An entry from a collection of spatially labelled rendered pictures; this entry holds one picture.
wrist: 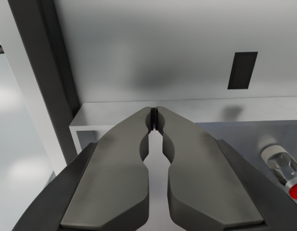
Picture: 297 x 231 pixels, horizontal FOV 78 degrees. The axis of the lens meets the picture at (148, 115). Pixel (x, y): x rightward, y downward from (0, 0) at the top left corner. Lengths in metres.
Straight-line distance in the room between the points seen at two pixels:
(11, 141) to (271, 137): 1.57
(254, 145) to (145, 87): 0.12
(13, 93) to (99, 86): 1.24
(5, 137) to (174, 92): 1.53
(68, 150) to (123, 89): 0.07
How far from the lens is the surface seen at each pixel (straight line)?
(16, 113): 1.46
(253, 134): 0.20
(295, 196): 0.20
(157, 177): 0.22
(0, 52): 1.19
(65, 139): 0.17
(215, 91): 0.16
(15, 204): 2.23
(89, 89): 0.16
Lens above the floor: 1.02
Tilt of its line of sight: 58 degrees down
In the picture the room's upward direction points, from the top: 179 degrees clockwise
